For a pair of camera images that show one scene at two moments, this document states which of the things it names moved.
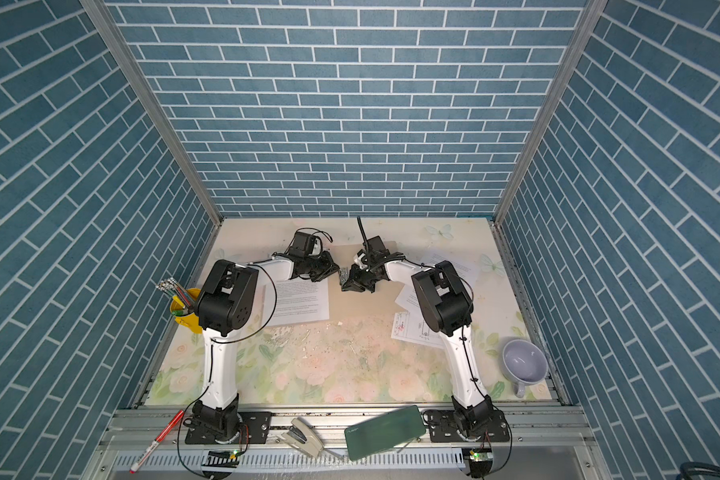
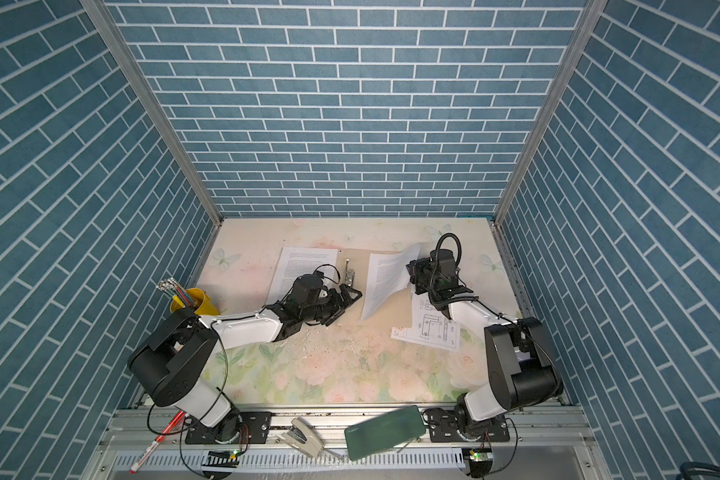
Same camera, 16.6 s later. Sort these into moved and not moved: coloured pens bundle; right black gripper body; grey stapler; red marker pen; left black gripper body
Moved: left black gripper body; right black gripper body
Not moved: coloured pens bundle; grey stapler; red marker pen
